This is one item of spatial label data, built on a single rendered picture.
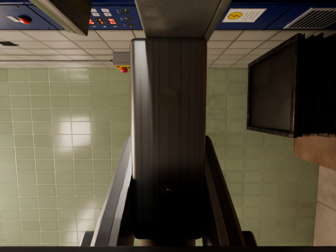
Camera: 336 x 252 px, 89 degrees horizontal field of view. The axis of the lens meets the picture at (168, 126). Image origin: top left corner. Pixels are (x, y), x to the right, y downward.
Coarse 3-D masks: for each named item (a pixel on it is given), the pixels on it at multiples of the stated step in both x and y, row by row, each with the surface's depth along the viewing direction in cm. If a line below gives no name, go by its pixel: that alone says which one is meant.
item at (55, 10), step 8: (40, 0) 27; (48, 0) 27; (56, 0) 28; (64, 0) 30; (72, 0) 32; (80, 0) 35; (88, 0) 37; (48, 8) 29; (56, 8) 29; (64, 8) 30; (72, 8) 33; (80, 8) 35; (88, 8) 38; (64, 16) 31; (72, 16) 33; (80, 16) 36; (88, 16) 39; (72, 24) 34; (80, 24) 36; (88, 24) 39; (80, 32) 38
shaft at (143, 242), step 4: (144, 240) 8; (148, 240) 8; (184, 240) 8; (188, 240) 8; (192, 240) 9; (144, 244) 9; (148, 244) 8; (152, 244) 8; (156, 244) 8; (160, 244) 8; (164, 244) 8; (168, 244) 8; (172, 244) 8; (176, 244) 8; (180, 244) 8; (184, 244) 8; (188, 244) 8; (192, 244) 9
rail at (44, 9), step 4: (32, 0) 28; (36, 0) 28; (36, 4) 29; (40, 4) 29; (40, 8) 30; (44, 8) 30; (44, 12) 31; (48, 12) 31; (52, 16) 32; (56, 16) 32; (56, 20) 34; (60, 20) 34; (60, 24) 36; (64, 24) 35; (64, 28) 38; (68, 28) 37; (72, 32) 39
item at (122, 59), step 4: (116, 52) 94; (120, 52) 94; (124, 52) 94; (128, 52) 94; (116, 56) 94; (120, 56) 94; (124, 56) 94; (128, 56) 94; (116, 60) 94; (120, 60) 94; (124, 60) 94; (128, 60) 94; (116, 64) 94; (120, 64) 94; (124, 64) 94; (128, 64) 94; (120, 68) 101; (128, 68) 101
